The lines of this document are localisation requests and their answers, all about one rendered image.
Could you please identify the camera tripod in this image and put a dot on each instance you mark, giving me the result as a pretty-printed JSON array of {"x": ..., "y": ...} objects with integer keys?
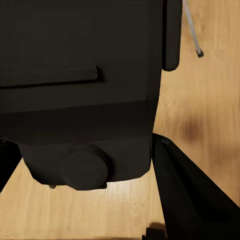
[{"x": 191, "y": 25}]

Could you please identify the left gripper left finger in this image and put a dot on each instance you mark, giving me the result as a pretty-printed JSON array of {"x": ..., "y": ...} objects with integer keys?
[{"x": 10, "y": 156}]

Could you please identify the digital camera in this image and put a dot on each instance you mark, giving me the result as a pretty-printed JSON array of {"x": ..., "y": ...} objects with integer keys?
[{"x": 80, "y": 85}]

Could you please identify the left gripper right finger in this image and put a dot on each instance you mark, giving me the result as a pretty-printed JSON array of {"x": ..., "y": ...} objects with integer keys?
[{"x": 194, "y": 207}]

